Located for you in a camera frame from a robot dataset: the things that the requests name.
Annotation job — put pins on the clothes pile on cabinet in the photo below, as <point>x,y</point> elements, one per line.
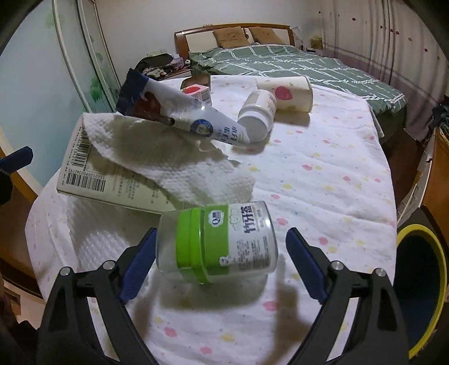
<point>442,115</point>

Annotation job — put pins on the yellow-rimmed trash bin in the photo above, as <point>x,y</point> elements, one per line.
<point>440,266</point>

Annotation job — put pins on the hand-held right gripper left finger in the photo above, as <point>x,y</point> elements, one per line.
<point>138,266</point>

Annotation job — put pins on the clear jar with green lid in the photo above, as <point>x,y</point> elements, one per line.
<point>210,242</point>

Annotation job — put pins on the small pink box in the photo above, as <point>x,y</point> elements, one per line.
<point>194,90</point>

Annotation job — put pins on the wooden cabinet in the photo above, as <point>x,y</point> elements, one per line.
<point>438,168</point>

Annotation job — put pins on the dark green bed base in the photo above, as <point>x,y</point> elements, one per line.
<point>394,123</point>

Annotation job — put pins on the wooden nightstand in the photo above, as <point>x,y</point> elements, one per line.
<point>179,73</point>

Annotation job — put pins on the paper cup with pink leaf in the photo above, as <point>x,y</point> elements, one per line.
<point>294,93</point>

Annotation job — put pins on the cardboard box with barcode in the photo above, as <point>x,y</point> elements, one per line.
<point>91,179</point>

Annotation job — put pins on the green checked quilt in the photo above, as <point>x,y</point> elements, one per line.
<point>315,66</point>

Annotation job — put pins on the brown pillow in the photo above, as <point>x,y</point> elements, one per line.
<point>266,35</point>
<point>229,38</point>

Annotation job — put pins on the glass wardrobe door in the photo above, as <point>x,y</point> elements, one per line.
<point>35,87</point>

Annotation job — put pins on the small white plastic bottle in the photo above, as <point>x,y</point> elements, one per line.
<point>256,119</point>

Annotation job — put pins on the blue and white snack wrapper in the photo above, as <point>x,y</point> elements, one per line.
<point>207,123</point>

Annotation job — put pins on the tissue box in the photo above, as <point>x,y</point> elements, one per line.
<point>315,42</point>

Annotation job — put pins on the flowered curtain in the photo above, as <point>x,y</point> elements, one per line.
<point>386,52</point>

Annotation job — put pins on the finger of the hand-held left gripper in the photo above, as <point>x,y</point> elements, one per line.
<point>15,159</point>

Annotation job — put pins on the wooden bed headboard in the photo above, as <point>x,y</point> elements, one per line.
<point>196,33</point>

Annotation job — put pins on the dark clothes pile on nightstand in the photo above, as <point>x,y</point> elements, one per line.
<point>154,65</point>

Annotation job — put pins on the white paper towel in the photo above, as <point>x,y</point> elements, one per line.
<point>182,168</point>

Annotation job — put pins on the white dotted tablecloth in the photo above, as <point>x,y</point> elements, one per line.
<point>315,168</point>

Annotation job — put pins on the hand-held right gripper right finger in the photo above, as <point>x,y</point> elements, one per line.
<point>305,266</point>

